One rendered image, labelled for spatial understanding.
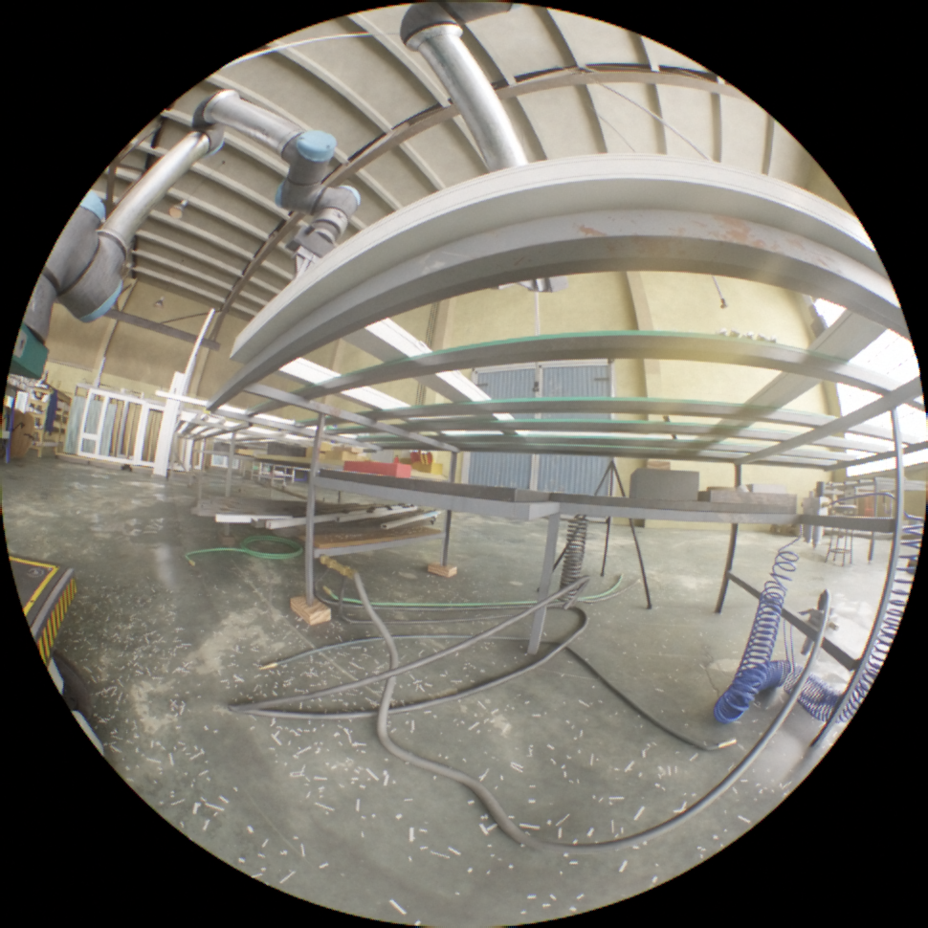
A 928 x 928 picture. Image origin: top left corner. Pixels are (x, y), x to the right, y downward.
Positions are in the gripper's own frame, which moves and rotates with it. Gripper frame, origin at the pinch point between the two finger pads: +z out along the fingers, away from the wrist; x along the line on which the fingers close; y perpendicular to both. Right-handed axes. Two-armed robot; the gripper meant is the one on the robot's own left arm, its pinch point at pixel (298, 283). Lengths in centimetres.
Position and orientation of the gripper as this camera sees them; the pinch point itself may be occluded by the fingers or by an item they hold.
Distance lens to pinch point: 66.1
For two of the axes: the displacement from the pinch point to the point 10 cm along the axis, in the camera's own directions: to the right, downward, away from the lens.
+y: 8.8, 0.5, -4.7
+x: 4.6, 1.2, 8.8
